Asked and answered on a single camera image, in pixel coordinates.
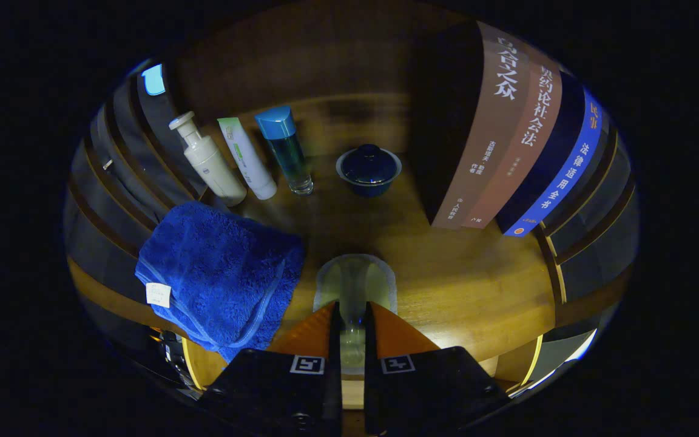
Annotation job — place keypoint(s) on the blue book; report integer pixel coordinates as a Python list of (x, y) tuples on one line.
[(568, 164)]

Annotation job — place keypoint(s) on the blue cap glass bottle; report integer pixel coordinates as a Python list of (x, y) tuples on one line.
[(289, 155)]

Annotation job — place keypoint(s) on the wooden countertop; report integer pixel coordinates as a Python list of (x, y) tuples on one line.
[(446, 285)]

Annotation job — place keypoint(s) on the blue towel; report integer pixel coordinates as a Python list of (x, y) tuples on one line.
[(216, 273)]

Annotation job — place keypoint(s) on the white green tube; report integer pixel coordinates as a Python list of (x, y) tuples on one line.
[(246, 158)]

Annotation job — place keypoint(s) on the dark blue lidded teacup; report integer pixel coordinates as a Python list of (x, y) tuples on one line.
[(368, 170)]

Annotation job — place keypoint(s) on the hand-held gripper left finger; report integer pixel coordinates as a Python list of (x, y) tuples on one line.
[(335, 364)]

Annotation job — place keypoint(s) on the white pump bottle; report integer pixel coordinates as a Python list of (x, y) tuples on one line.
[(213, 167)]

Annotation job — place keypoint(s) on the wooden cabinet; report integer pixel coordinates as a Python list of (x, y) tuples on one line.
[(301, 54)]

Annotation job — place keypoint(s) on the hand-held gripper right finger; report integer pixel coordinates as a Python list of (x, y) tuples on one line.
[(371, 364)]

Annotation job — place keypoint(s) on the reddish brown book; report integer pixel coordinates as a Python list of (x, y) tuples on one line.
[(525, 145)]

